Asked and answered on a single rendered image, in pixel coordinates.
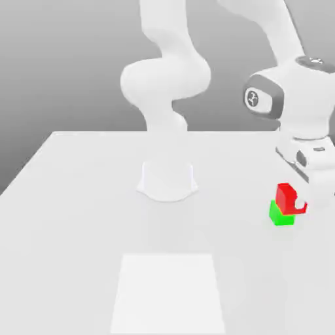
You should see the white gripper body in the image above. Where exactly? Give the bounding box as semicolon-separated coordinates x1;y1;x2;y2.
275;143;335;198

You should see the small red cube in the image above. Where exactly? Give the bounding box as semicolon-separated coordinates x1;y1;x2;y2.
275;183;309;216

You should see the small green cube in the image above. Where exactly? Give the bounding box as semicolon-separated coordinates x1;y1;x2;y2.
268;200;296;227

